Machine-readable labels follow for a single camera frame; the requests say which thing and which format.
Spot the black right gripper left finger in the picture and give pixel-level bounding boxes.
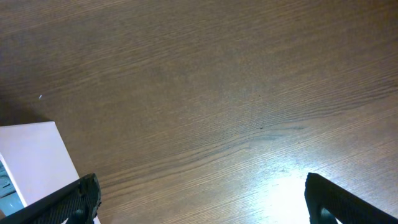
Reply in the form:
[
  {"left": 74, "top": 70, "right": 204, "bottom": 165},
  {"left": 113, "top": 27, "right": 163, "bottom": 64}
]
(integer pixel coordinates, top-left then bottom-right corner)
[{"left": 1, "top": 173, "right": 101, "bottom": 224}]

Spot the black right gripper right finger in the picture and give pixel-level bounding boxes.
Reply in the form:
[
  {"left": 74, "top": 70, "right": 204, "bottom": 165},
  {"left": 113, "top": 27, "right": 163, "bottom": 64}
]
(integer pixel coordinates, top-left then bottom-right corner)
[{"left": 304, "top": 173, "right": 397, "bottom": 224}]

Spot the beige open cardboard box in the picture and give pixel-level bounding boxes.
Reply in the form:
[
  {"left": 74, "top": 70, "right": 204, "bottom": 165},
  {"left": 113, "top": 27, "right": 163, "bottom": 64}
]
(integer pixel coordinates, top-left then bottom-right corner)
[{"left": 0, "top": 121, "right": 102, "bottom": 224}]

